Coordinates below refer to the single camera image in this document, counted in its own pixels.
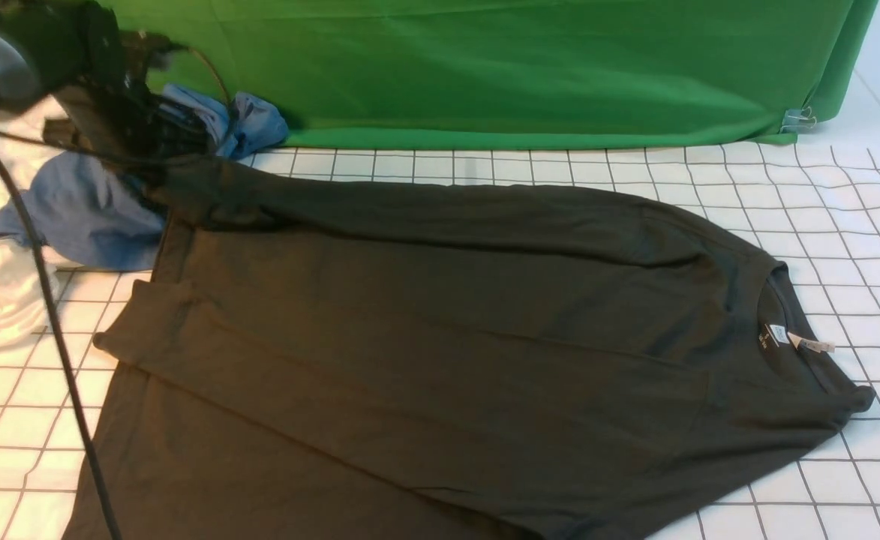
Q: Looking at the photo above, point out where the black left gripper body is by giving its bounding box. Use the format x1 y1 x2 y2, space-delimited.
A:
42 31 217 184

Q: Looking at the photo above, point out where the green backdrop cloth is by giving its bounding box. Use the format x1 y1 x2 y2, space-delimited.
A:
110 1 878 150

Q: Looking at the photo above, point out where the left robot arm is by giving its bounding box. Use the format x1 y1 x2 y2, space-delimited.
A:
0 1 216 169

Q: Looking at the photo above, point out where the blue t-shirt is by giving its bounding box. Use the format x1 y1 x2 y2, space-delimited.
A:
22 83 290 272

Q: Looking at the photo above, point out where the metal binder clip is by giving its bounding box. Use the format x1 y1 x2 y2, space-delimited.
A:
779 106 819 134

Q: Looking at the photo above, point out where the white grid tablecloth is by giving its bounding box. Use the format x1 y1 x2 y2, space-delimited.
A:
0 144 880 540

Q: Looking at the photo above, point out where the white t-shirt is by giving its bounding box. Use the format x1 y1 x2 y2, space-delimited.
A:
0 98 79 347

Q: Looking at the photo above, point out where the dark gray long-sleeve top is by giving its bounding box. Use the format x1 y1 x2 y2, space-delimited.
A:
94 158 875 539

